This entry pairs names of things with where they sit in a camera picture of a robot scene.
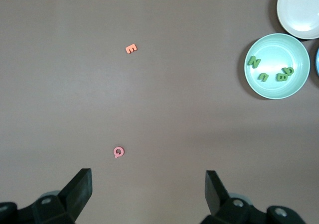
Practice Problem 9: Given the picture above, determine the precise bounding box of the green letter q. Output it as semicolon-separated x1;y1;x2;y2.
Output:
281;66;295;77

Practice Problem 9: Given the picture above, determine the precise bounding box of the green letter B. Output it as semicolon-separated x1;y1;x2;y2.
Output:
276;71;290;82

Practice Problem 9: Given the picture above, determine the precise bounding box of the green letter N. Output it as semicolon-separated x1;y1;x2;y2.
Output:
247;55;262;69

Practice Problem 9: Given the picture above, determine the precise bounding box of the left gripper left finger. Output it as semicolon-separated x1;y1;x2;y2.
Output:
0;168;93;224

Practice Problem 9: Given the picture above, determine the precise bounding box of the orange letter E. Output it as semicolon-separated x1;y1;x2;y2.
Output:
125;43;138;55

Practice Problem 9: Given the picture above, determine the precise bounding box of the beige plate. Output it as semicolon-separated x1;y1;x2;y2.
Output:
276;0;319;40

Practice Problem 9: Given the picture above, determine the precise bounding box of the brown table cover sheet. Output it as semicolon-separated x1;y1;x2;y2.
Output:
0;0;319;224

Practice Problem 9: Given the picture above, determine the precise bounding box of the pink letter a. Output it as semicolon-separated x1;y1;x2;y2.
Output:
113;146;125;159

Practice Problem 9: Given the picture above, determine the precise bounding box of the green plate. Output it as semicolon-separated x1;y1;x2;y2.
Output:
244;33;311;100

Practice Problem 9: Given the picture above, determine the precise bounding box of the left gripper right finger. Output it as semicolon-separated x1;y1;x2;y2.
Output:
200;170;307;224

